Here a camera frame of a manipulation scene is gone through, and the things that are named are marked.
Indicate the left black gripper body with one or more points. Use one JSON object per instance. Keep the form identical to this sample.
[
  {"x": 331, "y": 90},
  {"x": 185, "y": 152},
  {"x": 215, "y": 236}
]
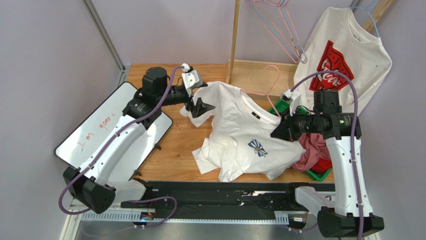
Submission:
[{"x": 176, "y": 97}]

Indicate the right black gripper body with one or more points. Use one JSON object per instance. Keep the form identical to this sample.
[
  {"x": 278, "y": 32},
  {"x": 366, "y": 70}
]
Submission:
[{"x": 288, "y": 126}]

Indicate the pink wire hanger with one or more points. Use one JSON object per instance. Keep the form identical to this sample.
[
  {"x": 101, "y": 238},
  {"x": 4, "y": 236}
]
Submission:
[
  {"x": 290, "y": 42},
  {"x": 267, "y": 93}
]

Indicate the white flower print t-shirt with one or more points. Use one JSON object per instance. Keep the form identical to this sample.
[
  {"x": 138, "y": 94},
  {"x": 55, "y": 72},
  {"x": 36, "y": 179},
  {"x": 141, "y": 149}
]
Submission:
[{"x": 240, "y": 141}]

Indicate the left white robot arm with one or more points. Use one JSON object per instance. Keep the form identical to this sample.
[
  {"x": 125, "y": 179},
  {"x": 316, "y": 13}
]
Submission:
[{"x": 89, "y": 182}]

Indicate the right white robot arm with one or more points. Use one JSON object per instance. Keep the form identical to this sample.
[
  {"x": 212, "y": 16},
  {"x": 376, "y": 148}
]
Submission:
[{"x": 350, "y": 215}]

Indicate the pink crumpled shirt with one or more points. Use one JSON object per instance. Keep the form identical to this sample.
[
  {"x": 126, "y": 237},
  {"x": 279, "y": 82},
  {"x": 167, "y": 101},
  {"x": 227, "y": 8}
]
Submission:
[{"x": 315, "y": 147}]

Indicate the wooden hanger rack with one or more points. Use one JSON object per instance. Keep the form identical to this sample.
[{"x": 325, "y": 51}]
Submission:
[{"x": 253, "y": 47}]

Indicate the white t-shirt red print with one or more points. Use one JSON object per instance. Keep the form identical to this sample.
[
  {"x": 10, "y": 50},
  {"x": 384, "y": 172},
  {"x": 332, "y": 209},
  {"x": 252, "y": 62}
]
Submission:
[{"x": 338, "y": 44}]

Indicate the blue hanger holding shirt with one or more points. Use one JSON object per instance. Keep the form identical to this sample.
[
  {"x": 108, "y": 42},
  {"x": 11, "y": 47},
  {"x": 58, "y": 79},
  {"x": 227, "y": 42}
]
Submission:
[{"x": 370, "y": 24}]

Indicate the red garment in bin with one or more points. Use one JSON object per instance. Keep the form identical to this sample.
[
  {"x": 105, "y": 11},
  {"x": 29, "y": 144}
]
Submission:
[{"x": 321, "y": 166}]

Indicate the whiteboard with red writing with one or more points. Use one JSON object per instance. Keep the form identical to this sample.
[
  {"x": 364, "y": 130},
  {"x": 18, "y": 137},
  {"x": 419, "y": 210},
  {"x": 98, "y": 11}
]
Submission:
[{"x": 81, "y": 144}]

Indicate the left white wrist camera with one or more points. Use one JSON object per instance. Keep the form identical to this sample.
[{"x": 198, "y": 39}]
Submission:
[{"x": 191, "y": 79}]

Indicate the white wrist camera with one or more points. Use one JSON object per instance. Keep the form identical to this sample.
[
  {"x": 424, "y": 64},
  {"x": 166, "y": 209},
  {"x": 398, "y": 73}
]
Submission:
[
  {"x": 293, "y": 98},
  {"x": 191, "y": 79}
]

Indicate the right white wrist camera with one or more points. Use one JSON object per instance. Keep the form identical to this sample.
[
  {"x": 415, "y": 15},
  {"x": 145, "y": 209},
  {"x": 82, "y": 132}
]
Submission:
[{"x": 293, "y": 98}]

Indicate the aluminium corner frame post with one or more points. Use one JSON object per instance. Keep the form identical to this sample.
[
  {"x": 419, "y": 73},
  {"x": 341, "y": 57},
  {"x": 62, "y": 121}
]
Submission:
[{"x": 96, "y": 18}]

